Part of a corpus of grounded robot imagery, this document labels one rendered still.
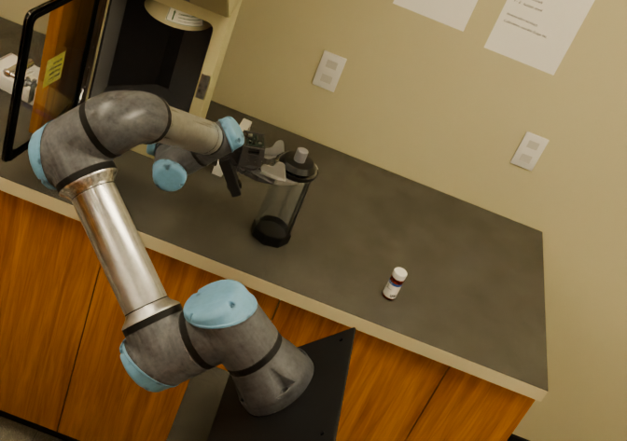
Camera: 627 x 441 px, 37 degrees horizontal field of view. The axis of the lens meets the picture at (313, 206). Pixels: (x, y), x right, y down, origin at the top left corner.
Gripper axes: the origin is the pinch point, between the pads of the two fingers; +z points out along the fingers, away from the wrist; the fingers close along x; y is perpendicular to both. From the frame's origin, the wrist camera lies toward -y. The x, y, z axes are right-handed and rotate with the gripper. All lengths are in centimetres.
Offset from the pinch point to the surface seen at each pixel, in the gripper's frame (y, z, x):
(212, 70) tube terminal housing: 12.7, -22.8, 19.0
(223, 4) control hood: 34.0, -24.3, 11.5
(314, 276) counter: -20.8, 10.3, -12.5
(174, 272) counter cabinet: -29.4, -23.3, -9.4
